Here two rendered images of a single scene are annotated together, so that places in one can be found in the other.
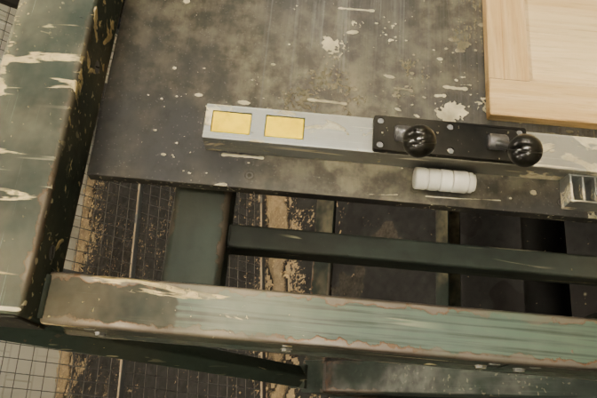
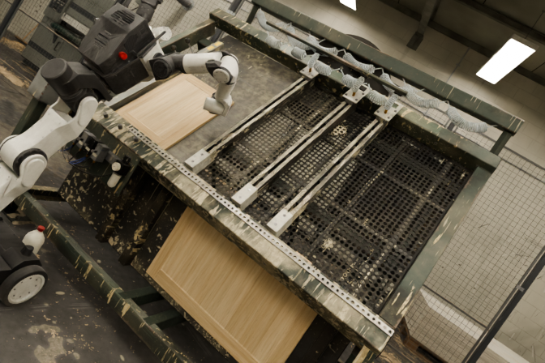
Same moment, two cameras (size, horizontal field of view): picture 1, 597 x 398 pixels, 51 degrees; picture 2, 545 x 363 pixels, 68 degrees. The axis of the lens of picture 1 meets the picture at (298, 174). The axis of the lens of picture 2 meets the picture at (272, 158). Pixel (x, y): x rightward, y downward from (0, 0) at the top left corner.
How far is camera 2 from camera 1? 2.87 m
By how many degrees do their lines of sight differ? 57
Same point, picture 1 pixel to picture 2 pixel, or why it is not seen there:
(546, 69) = (184, 82)
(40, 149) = (229, 20)
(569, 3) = (192, 94)
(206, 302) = (194, 29)
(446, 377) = not seen: hidden behind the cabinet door
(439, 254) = not seen: hidden behind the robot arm
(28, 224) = (220, 16)
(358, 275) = not seen: hidden behind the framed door
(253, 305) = (189, 32)
